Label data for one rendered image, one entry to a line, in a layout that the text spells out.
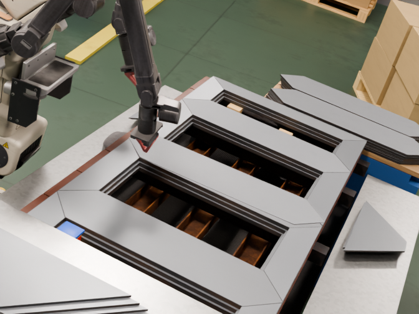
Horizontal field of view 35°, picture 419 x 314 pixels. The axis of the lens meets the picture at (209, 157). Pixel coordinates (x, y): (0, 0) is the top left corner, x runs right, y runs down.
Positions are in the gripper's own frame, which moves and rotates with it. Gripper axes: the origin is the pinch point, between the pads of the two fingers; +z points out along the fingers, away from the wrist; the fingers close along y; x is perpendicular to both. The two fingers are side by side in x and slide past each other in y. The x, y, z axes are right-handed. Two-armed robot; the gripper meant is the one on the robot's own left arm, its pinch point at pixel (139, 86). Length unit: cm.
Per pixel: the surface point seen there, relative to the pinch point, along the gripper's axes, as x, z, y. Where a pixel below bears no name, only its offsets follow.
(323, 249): -62, 56, -24
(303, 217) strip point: -57, 44, -22
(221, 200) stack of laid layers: -31, 33, -28
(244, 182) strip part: -36, 34, -14
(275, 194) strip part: -46, 39, -14
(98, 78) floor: 116, 53, 192
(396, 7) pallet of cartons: -82, 63, 318
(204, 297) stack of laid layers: -37, 38, -74
